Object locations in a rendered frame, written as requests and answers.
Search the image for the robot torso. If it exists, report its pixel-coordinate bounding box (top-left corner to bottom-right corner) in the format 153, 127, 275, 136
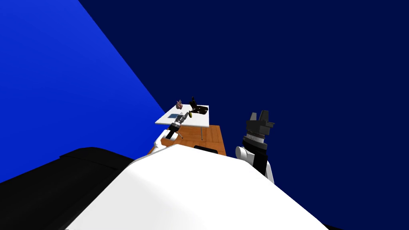
65, 143, 330, 230

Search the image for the white table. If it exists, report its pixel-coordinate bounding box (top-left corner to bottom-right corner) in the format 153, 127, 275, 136
155, 103, 210, 141

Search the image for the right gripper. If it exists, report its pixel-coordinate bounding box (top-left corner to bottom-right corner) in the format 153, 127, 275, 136
245, 110, 275, 137

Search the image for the black angular object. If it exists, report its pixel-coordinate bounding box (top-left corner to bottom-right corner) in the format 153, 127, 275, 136
189, 96, 209, 115

